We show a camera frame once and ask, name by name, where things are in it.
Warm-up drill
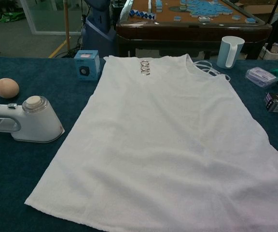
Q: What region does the white handheld garment steamer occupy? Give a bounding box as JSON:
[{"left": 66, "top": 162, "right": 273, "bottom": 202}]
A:
[{"left": 0, "top": 95, "right": 65, "bottom": 144}]

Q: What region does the white sleeveless shirt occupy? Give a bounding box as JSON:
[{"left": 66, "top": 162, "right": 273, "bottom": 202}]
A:
[{"left": 24, "top": 54, "right": 278, "bottom": 232}]

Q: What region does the blue speaker carton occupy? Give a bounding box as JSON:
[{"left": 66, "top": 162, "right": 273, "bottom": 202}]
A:
[{"left": 74, "top": 50, "right": 100, "bottom": 82}]

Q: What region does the blue machine base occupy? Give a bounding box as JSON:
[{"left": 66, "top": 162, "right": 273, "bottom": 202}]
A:
[{"left": 81, "top": 0, "right": 117, "bottom": 58}]

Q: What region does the brown wooden mahjong table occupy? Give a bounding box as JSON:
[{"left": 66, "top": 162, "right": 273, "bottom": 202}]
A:
[{"left": 116, "top": 0, "right": 273, "bottom": 60}]

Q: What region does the blue white snake puzzle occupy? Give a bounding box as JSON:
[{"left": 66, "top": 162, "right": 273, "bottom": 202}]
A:
[{"left": 128, "top": 9, "right": 156, "bottom": 20}]

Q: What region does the light blue white mug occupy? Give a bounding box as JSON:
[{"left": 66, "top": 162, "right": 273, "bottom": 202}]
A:
[{"left": 216, "top": 36, "right": 245, "bottom": 70}]

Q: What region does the wooden pole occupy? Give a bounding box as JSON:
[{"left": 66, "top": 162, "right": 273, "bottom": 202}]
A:
[{"left": 64, "top": 0, "right": 71, "bottom": 50}]

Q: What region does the clear plastic case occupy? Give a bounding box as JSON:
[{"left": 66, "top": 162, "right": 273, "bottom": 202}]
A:
[{"left": 245, "top": 67, "right": 278, "bottom": 88}]

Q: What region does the beige egg-shaped ball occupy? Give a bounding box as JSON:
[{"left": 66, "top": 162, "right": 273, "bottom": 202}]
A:
[{"left": 0, "top": 78, "right": 19, "bottom": 99}]

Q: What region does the green bag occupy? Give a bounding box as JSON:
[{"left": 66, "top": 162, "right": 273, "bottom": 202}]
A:
[{"left": 0, "top": 12, "right": 25, "bottom": 24}]

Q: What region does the glass partition with metal frame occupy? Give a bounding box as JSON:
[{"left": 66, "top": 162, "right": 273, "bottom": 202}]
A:
[{"left": 20, "top": 0, "right": 83, "bottom": 34}]

